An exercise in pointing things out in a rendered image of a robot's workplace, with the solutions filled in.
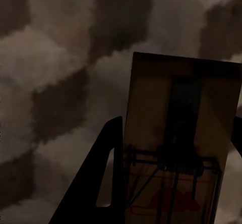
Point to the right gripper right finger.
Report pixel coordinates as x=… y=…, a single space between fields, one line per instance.
x=236 y=137

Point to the mousetrap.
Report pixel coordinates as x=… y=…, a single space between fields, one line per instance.
x=178 y=129

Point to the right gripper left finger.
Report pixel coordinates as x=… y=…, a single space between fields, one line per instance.
x=78 y=204

